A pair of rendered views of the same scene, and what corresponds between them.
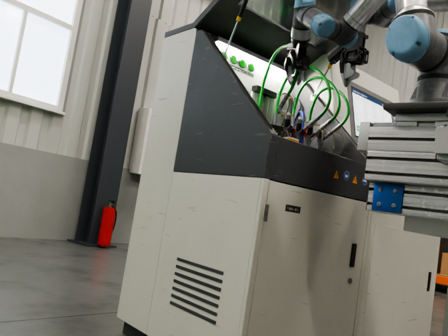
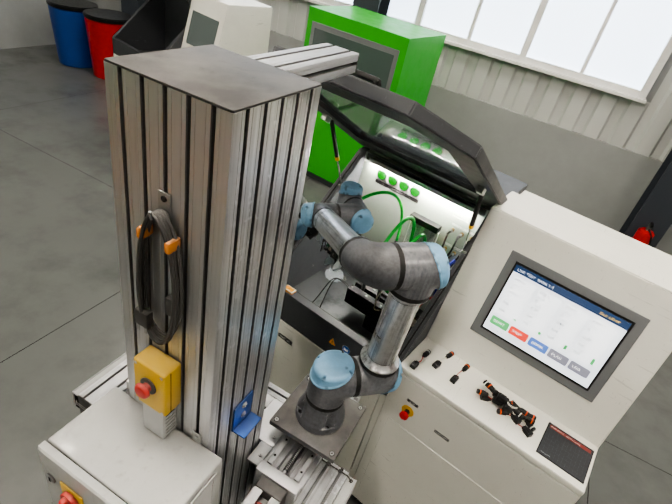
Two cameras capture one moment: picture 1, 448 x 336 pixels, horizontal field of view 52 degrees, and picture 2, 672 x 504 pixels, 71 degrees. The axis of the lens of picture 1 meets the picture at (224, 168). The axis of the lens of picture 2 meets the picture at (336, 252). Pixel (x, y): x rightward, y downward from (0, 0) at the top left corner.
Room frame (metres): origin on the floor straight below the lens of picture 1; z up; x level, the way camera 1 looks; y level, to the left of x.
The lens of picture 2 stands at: (1.33, -1.76, 2.26)
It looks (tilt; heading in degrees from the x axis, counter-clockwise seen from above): 34 degrees down; 70
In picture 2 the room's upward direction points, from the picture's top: 14 degrees clockwise
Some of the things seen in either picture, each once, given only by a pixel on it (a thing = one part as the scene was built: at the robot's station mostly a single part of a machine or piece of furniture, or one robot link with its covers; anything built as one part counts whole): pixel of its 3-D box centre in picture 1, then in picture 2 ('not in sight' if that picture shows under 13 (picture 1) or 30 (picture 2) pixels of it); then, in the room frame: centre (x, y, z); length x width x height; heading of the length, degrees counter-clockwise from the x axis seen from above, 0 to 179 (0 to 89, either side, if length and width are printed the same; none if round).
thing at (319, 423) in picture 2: not in sight; (322, 403); (1.71, -0.91, 1.09); 0.15 x 0.15 x 0.10
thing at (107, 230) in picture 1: (108, 223); (637, 246); (5.49, 1.25, 0.29); 0.17 x 0.15 x 0.54; 139
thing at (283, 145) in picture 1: (323, 172); (325, 331); (1.87, -0.40, 0.87); 0.62 x 0.04 x 0.16; 130
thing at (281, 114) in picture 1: (283, 113); (452, 252); (2.41, -0.27, 1.20); 0.13 x 0.03 x 0.31; 130
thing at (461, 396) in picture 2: not in sight; (493, 406); (2.38, -0.88, 0.96); 0.70 x 0.22 x 0.03; 130
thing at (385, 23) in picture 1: (384, 15); (353, 215); (1.80, -0.55, 1.53); 0.11 x 0.11 x 0.08; 4
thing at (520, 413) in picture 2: not in sight; (507, 405); (2.41, -0.91, 1.01); 0.23 x 0.11 x 0.06; 130
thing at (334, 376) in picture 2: not in sight; (332, 377); (1.72, -0.91, 1.20); 0.13 x 0.12 x 0.14; 4
